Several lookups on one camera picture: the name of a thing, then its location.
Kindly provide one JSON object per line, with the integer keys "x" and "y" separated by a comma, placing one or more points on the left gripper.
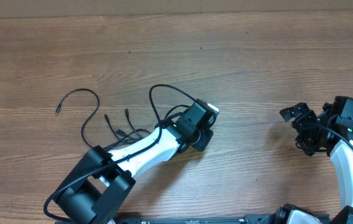
{"x": 201, "y": 142}

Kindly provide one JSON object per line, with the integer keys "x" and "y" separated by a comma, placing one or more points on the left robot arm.
{"x": 100, "y": 182}

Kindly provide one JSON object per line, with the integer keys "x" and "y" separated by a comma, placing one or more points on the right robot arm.
{"x": 330, "y": 132}

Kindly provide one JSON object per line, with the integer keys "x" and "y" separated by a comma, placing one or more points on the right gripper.
{"x": 311, "y": 147}

